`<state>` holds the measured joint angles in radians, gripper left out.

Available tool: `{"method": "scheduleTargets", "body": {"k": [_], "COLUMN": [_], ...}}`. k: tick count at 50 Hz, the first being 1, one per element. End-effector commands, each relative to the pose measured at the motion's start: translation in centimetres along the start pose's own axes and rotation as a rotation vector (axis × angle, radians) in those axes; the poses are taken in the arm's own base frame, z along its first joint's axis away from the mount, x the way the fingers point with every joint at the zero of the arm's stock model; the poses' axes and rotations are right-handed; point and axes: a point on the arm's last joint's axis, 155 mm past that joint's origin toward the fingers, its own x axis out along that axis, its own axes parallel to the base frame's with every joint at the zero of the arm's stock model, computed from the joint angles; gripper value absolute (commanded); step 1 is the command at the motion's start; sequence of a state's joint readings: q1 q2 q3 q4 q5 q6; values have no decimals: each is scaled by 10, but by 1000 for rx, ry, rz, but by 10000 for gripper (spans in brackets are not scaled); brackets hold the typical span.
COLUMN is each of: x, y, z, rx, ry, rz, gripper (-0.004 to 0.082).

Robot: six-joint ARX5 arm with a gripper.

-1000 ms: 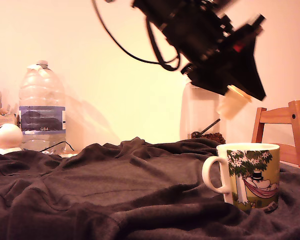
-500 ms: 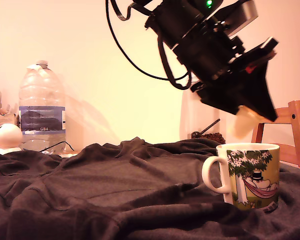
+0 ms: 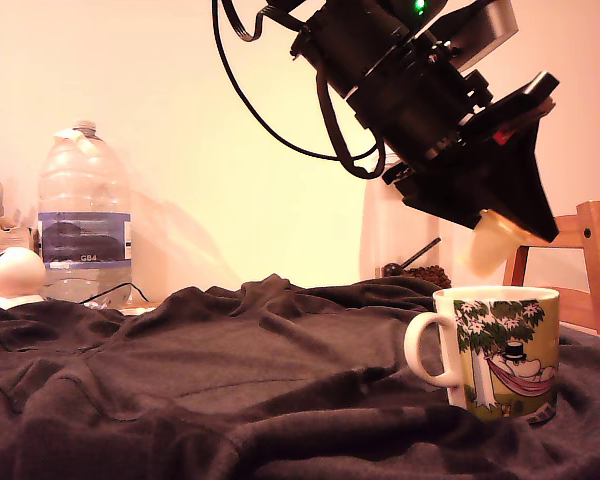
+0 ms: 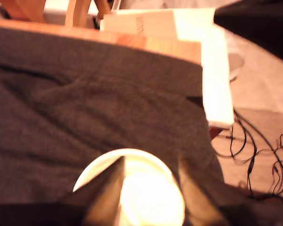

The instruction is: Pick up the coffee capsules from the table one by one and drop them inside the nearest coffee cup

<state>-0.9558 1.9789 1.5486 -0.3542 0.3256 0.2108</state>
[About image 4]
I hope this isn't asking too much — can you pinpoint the pale coffee capsule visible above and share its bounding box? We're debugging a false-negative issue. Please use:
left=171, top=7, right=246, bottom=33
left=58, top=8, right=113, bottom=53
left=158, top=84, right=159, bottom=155
left=119, top=173, right=186, bottom=226

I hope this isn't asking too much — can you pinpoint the mug with green pattern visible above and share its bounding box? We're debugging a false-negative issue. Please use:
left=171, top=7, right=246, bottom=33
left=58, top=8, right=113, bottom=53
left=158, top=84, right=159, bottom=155
left=72, top=148, right=183, bottom=193

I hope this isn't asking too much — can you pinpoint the dark grey cloth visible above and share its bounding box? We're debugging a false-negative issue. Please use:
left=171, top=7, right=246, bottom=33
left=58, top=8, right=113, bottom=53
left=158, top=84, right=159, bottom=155
left=0, top=25, right=225, bottom=226

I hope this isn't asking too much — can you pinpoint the black furniture piece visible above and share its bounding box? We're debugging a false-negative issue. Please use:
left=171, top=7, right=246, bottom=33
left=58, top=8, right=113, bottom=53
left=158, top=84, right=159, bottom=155
left=213, top=0, right=283, bottom=71

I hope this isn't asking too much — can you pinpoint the wooden chair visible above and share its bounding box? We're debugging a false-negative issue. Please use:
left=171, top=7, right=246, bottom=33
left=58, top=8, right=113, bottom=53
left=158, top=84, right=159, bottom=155
left=0, top=0, right=114, bottom=28

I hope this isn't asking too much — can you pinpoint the thin black cable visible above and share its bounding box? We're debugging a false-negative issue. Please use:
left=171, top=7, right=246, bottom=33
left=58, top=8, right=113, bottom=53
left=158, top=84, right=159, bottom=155
left=214, top=117, right=259, bottom=197
left=233, top=108, right=283, bottom=200

